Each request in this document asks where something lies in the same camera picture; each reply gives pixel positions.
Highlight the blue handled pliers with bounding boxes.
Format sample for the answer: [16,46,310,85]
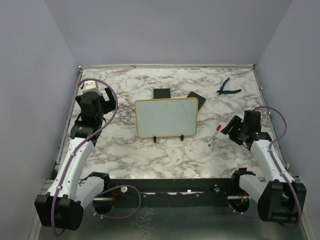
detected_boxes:
[216,77,242,96]

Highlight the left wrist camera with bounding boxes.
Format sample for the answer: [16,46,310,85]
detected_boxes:
[78,80,101,94]

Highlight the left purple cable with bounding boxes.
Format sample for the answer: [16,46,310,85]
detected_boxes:
[51,78,119,238]

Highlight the black square block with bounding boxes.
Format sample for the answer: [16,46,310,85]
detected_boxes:
[187,91,207,111]
[153,88,171,99]

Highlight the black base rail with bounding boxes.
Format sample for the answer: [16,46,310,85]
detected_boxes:
[92,177,258,208]

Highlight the yellow framed whiteboard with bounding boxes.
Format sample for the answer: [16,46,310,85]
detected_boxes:
[134,97,199,139]

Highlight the red and white marker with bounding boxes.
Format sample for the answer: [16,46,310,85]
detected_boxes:
[208,124,222,147]

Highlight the metal table frame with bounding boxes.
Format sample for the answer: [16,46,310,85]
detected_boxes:
[28,63,316,240]

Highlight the black square block right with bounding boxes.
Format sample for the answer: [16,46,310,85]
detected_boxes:
[187,91,207,111]

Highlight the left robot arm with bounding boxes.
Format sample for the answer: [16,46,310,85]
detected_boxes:
[34,87,118,231]

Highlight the black square block left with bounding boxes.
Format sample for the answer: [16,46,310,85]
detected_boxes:
[153,88,171,99]

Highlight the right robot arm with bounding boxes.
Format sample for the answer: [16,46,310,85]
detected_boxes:
[221,108,307,226]

